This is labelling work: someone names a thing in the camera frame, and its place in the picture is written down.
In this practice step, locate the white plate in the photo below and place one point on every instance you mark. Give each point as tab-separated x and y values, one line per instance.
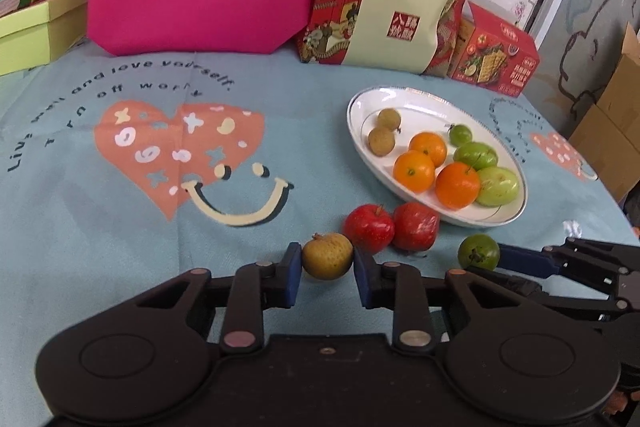
365	112

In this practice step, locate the large green jujube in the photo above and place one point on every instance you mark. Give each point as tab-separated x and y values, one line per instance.
497	186

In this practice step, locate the orange tangerine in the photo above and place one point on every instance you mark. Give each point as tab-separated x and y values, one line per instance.
414	170
428	148
457	184

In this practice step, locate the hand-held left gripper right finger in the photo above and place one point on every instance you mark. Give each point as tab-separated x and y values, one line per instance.
365	279

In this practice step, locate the printed teal tablecloth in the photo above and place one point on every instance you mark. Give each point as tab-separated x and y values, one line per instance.
100	217

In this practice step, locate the small green tomato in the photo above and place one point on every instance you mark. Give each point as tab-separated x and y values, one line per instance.
478	252
460	134

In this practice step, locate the brown longan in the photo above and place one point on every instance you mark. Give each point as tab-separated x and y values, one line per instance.
327	255
382	141
389	119

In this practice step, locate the glossy red fruit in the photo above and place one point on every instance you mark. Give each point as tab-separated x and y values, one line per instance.
416	225

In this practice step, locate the brown cardboard box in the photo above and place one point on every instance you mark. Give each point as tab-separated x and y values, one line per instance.
615	122

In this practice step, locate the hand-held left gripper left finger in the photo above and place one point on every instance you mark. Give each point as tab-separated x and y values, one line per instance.
292	277

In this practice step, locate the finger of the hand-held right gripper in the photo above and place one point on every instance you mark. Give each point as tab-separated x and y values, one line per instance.
560	299
525	259

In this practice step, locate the red cracker box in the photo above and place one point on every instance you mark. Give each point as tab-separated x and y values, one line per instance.
495	52

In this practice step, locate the light green cardboard box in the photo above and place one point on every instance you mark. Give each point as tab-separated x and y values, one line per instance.
35	32

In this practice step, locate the small red apple with stem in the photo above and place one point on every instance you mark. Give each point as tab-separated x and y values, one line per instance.
368	227

